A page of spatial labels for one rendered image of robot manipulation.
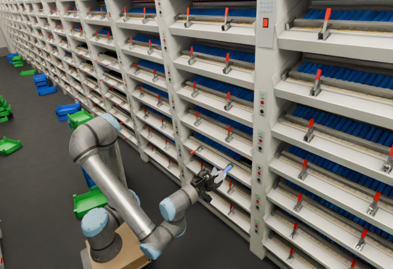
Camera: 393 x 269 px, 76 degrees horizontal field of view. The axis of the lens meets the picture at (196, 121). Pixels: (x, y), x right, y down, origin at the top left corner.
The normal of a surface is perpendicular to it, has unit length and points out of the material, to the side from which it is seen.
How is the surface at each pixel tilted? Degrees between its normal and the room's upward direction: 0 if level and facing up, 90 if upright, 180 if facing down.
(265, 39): 90
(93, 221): 7
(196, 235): 0
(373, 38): 21
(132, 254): 2
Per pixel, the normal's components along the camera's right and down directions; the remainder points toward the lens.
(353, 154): -0.35, -0.69
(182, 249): -0.08, -0.88
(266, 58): -0.76, 0.36
